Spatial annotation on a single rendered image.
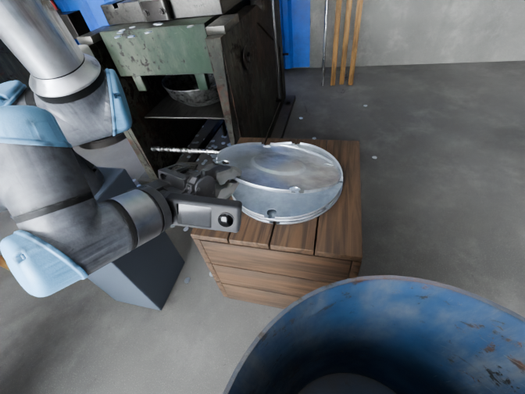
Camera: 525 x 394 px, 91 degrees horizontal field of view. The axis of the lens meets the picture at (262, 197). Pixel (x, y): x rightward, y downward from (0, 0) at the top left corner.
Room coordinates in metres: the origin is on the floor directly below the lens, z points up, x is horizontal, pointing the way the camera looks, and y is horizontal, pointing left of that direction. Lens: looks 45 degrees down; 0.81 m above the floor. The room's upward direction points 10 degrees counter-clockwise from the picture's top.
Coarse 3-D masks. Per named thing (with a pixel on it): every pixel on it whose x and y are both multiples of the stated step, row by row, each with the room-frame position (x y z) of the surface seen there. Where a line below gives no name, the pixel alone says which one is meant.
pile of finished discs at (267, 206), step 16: (288, 144) 0.64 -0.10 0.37; (304, 144) 0.62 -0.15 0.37; (336, 160) 0.52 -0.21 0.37; (240, 192) 0.47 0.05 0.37; (256, 192) 0.46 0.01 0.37; (272, 192) 0.45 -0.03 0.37; (320, 192) 0.42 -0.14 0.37; (336, 192) 0.42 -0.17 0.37; (256, 208) 0.41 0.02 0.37; (272, 208) 0.40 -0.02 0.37; (288, 208) 0.39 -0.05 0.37; (304, 208) 0.38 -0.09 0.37; (320, 208) 0.37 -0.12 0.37
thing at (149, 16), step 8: (144, 0) 1.07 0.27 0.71; (152, 0) 1.06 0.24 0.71; (160, 0) 1.05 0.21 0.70; (144, 8) 1.07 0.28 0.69; (152, 8) 1.06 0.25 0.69; (160, 8) 1.05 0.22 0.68; (168, 8) 1.05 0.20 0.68; (144, 16) 1.08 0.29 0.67; (152, 16) 1.06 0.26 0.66; (160, 16) 1.05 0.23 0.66; (168, 16) 1.05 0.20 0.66
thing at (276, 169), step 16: (240, 144) 0.60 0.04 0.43; (256, 144) 0.62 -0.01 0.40; (272, 144) 0.62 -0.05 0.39; (224, 160) 0.49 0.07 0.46; (240, 160) 0.49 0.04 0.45; (256, 160) 0.48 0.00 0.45; (272, 160) 0.49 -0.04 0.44; (288, 160) 0.49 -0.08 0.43; (304, 160) 0.51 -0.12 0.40; (320, 160) 0.52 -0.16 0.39; (256, 176) 0.41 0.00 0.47; (272, 176) 0.41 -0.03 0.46; (288, 176) 0.42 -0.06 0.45; (304, 176) 0.42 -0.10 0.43; (320, 176) 0.42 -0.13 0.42; (336, 176) 0.43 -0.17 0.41; (288, 192) 0.34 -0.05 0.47; (304, 192) 0.34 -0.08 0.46
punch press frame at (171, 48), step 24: (120, 24) 1.14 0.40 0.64; (144, 24) 1.07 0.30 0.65; (168, 24) 1.00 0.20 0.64; (192, 24) 0.95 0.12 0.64; (120, 48) 1.05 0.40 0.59; (144, 48) 1.02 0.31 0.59; (168, 48) 0.99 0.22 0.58; (192, 48) 0.96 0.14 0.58; (120, 72) 1.07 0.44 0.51; (144, 72) 1.03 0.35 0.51; (168, 72) 1.00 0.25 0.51; (192, 72) 0.96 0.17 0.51
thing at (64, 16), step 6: (60, 12) 1.12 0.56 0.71; (66, 12) 1.14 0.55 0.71; (72, 12) 1.11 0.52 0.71; (78, 12) 1.12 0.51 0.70; (66, 18) 1.08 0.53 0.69; (72, 18) 1.09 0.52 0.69; (78, 18) 1.11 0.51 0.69; (66, 24) 1.09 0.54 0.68; (72, 24) 1.08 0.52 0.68; (78, 24) 1.10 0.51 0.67; (84, 24) 1.12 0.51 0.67; (72, 30) 1.08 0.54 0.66; (78, 30) 1.09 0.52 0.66; (84, 30) 1.11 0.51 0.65; (90, 30) 1.13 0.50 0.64; (72, 36) 1.09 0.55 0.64; (78, 36) 1.08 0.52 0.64
